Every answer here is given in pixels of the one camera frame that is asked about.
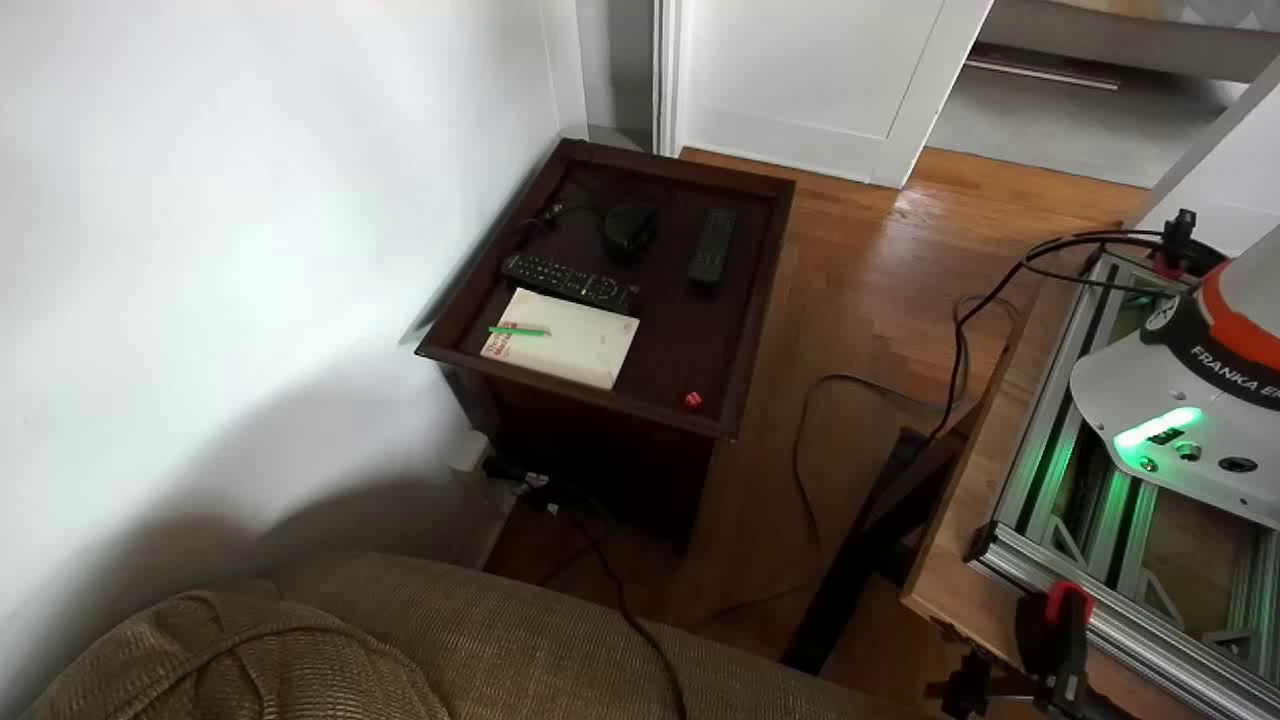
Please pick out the white door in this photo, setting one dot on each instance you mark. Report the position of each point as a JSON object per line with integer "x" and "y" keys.
{"x": 815, "y": 75}

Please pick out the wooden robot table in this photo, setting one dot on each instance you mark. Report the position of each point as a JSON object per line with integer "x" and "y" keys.
{"x": 956, "y": 564}

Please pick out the narrow black remote control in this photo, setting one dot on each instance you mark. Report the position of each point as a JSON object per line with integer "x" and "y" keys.
{"x": 714, "y": 248}

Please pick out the black table leg base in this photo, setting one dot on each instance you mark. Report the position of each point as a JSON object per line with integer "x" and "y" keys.
{"x": 864, "y": 552}

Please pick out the aluminium profile frame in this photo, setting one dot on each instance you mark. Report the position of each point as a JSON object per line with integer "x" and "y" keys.
{"x": 1064, "y": 440}

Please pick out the white notepad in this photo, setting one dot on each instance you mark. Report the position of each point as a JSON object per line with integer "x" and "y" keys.
{"x": 575, "y": 344}

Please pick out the green pen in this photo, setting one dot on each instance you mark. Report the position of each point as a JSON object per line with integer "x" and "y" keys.
{"x": 522, "y": 329}

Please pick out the wide black remote control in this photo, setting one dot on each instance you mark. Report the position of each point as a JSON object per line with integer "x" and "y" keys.
{"x": 567, "y": 283}

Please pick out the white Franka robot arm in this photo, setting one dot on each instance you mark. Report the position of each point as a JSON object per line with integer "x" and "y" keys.
{"x": 1200, "y": 386}

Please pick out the olive fabric couch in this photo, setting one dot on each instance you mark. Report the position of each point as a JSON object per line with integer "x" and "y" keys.
{"x": 533, "y": 642}

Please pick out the dark wooden side table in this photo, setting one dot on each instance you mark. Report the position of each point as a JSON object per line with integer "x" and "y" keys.
{"x": 695, "y": 335}

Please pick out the red and black clamp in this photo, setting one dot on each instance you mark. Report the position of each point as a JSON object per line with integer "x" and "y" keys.
{"x": 1178, "y": 241}
{"x": 1055, "y": 626}

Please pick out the orange dice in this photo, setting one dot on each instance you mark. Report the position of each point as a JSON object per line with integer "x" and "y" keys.
{"x": 695, "y": 397}

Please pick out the grey box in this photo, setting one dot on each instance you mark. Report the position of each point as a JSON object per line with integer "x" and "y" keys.
{"x": 480, "y": 503}

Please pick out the small black device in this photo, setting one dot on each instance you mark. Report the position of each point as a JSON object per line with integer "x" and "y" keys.
{"x": 631, "y": 230}

